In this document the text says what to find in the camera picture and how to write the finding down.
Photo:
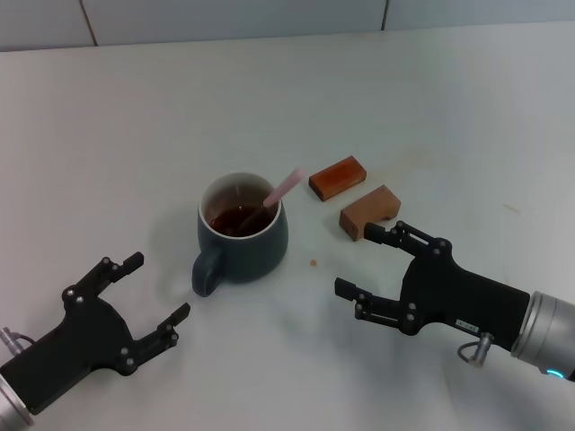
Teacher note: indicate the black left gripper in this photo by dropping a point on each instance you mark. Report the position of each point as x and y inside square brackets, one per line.
[76, 345]

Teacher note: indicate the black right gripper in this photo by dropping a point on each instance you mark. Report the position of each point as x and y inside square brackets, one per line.
[458, 296]

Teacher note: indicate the dark grey ceramic cup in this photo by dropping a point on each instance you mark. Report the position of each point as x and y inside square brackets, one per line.
[251, 256]

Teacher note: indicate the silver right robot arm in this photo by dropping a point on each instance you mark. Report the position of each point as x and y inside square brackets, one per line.
[545, 323]

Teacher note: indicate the light brown arched wooden block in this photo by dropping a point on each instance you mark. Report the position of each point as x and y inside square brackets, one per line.
[368, 208]

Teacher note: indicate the reddish flat wooden block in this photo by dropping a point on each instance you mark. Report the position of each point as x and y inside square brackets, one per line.
[337, 179]

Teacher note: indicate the brown tea liquid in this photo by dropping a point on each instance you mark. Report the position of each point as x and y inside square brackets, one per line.
[224, 222]

